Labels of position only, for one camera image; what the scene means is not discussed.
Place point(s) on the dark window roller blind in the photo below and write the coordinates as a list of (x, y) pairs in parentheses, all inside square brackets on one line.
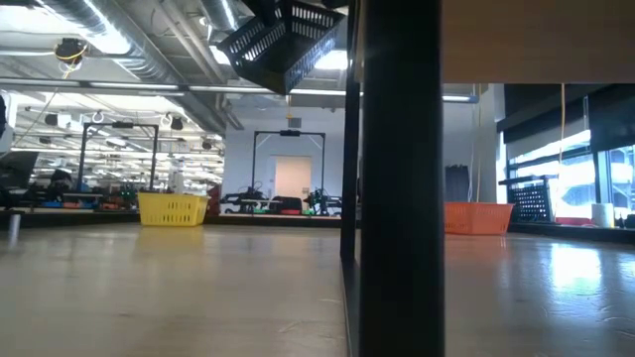
[(615, 119)]

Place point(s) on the large silver ventilation duct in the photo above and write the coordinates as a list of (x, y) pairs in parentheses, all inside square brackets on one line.
[(149, 69)]

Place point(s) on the white paper roll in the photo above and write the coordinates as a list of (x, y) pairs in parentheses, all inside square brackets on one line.
[(602, 215)]

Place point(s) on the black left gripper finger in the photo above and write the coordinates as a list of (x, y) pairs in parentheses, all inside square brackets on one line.
[(268, 12)]

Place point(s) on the black background robot arm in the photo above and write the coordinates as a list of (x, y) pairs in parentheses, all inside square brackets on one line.
[(124, 198), (322, 201), (248, 196)]

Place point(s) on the black plastic mesh basket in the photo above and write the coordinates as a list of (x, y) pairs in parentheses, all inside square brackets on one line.
[(278, 64)]

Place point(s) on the yellow plastic mesh basket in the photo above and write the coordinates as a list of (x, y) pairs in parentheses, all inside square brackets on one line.
[(171, 210)]

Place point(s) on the black perforated metal rack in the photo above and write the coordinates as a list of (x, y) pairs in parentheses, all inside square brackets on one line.
[(533, 203)]

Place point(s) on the grey metal post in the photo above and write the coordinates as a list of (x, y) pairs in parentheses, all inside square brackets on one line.
[(15, 230)]

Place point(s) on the dark grey curtain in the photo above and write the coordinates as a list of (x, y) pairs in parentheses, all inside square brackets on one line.
[(456, 183)]

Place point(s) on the red cabinet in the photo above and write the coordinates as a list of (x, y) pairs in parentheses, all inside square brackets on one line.
[(214, 198)]

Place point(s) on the dark monitor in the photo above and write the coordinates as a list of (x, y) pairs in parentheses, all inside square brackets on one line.
[(17, 171)]

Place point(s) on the black background gantry frame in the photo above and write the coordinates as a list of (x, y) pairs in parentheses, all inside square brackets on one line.
[(119, 125), (290, 133)]

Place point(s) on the grey hanging outlet box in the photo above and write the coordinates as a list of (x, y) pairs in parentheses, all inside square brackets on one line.
[(294, 123)]

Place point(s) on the orange plastic mesh basket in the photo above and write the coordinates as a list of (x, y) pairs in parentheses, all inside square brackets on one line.
[(476, 218)]

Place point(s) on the long ceiling light bar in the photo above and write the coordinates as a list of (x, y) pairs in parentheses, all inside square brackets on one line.
[(124, 85)]

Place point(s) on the small silver ventilation duct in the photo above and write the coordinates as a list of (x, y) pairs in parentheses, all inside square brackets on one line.
[(223, 15)]

